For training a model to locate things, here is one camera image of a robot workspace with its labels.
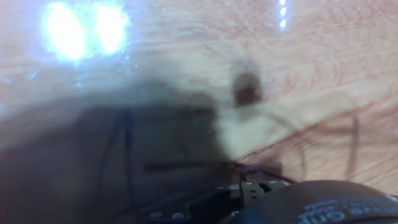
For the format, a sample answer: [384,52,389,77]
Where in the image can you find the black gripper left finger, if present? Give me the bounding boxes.
[139,184,243,224]

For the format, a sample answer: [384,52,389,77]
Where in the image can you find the orange-brown wooden board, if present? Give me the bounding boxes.
[0,0,398,224]

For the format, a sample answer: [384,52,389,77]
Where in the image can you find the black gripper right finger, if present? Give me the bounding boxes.
[239,179,287,207]

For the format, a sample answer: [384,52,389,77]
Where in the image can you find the brown framed glasses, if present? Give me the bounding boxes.
[123,108,296,215]

